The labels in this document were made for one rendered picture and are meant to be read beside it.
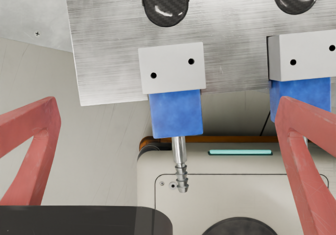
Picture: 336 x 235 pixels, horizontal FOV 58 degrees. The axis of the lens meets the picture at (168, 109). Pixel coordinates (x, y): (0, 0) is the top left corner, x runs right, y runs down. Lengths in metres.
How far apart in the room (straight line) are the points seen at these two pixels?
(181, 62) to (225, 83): 0.05
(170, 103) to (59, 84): 0.96
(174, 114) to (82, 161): 0.99
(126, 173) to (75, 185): 0.20
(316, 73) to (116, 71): 0.16
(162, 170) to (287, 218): 0.40
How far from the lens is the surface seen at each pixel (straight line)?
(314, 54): 0.26
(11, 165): 1.33
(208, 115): 1.15
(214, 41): 0.27
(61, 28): 0.34
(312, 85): 0.28
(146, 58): 0.24
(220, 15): 0.27
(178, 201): 0.93
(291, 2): 0.29
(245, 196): 0.95
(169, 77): 0.24
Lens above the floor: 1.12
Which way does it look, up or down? 81 degrees down
